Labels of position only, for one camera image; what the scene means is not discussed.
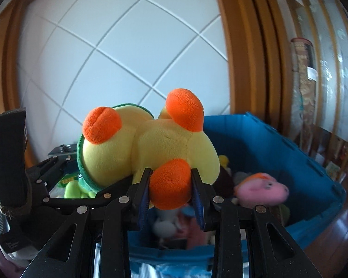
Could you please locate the pink pig plush orange dress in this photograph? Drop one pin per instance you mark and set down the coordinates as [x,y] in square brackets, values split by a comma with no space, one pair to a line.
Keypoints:
[258,192]

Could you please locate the blue plastic crate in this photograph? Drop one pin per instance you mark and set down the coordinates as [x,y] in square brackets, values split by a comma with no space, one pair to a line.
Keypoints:
[278,162]

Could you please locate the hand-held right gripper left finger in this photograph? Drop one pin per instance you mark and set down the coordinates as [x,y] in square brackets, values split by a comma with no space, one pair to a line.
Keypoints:
[143,205]

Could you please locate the white plush toy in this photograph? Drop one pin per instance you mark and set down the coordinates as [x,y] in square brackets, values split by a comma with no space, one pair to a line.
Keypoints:
[164,226]

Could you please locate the light green frog plush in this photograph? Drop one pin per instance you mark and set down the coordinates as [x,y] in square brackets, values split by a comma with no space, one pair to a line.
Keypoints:
[74,191]

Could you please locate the dark green gift box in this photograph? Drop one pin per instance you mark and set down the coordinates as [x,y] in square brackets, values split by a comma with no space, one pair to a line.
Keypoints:
[61,149]

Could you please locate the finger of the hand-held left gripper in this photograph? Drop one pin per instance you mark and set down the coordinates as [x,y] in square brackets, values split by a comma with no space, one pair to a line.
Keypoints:
[63,202]
[46,169]

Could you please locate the yellow cloth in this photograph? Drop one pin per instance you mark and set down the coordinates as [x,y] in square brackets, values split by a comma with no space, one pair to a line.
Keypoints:
[224,161]

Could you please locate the green yellow turtle plush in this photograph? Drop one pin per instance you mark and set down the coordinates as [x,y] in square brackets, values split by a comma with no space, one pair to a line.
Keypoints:
[162,139]

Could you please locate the frosted glass sliding door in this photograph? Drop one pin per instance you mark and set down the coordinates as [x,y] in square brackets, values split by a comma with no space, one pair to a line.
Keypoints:
[330,63]

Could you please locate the wooden door frame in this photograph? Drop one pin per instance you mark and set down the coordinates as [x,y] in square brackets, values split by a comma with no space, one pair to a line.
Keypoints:
[243,49]
[5,63]

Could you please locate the rolled patterned carpet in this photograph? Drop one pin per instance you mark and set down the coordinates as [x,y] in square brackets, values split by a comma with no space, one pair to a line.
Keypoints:
[303,92]

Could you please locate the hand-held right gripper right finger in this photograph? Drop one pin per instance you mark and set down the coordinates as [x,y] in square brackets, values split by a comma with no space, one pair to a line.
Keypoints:
[197,205]

